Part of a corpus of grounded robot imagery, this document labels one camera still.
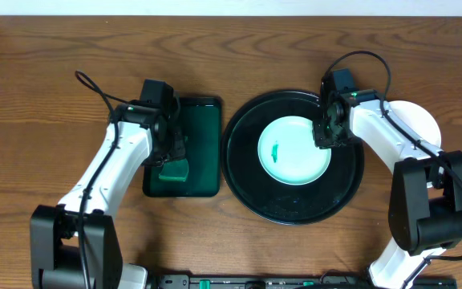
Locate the green scrubbing sponge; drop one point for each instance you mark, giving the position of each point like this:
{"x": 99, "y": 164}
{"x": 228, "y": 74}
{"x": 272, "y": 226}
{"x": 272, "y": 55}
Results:
{"x": 174, "y": 171}

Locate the black rectangular tray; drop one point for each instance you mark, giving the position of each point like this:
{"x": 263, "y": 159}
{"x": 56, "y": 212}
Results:
{"x": 200, "y": 122}

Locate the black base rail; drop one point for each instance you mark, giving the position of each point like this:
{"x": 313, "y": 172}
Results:
{"x": 329, "y": 279}

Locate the white plate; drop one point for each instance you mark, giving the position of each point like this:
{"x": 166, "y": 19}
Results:
{"x": 287, "y": 152}
{"x": 419, "y": 120}

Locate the black round tray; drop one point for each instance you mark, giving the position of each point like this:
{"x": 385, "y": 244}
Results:
{"x": 269, "y": 198}

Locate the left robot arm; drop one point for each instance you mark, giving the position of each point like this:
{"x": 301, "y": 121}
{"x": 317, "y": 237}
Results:
{"x": 74, "y": 244}

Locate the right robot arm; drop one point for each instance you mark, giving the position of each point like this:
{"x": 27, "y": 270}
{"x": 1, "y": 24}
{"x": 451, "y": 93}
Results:
{"x": 425, "y": 208}

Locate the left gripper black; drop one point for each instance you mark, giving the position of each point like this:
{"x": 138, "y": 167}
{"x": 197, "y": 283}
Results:
{"x": 176, "y": 148}

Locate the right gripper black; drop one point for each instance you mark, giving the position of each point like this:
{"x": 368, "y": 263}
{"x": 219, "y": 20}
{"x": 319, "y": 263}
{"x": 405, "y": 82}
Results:
{"x": 321, "y": 140}

